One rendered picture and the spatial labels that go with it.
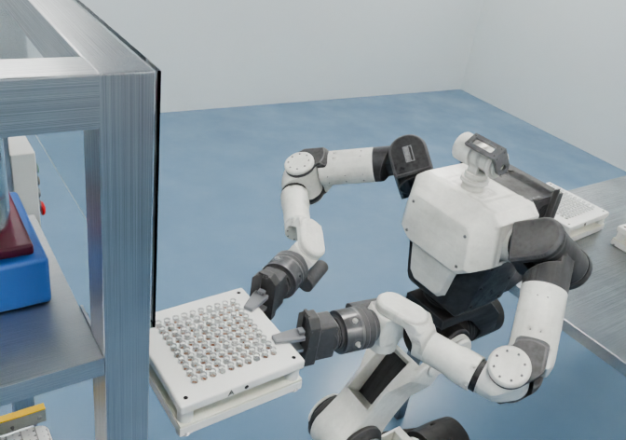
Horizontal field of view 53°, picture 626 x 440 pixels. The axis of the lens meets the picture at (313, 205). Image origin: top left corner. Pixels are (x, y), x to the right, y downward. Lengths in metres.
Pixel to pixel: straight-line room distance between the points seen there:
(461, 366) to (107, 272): 0.73
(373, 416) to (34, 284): 0.97
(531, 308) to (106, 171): 0.87
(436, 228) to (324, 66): 4.18
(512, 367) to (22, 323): 0.82
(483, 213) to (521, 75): 4.86
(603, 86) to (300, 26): 2.50
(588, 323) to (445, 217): 0.63
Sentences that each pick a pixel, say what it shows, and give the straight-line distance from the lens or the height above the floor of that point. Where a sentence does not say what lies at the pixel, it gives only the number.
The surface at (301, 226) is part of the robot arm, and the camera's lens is 1.47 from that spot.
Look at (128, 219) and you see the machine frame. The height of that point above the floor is 1.45.
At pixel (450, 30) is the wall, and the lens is 6.34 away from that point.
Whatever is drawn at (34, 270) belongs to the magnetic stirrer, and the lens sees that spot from 0.92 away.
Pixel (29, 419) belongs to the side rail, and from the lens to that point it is 1.38.
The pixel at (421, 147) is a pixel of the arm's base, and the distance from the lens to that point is 1.57.
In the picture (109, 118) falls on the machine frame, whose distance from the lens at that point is 0.69.
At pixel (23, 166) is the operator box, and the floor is 1.05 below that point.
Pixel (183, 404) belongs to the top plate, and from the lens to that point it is 1.10.
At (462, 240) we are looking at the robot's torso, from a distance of 1.40.
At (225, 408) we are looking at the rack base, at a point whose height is 0.99.
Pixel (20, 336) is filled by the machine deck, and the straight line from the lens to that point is 0.91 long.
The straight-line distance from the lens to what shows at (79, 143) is 1.04.
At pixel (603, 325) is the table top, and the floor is 0.85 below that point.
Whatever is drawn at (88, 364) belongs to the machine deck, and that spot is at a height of 1.25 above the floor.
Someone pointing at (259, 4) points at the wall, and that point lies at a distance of 5.06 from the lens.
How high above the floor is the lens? 1.84
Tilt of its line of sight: 28 degrees down
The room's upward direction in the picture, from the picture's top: 9 degrees clockwise
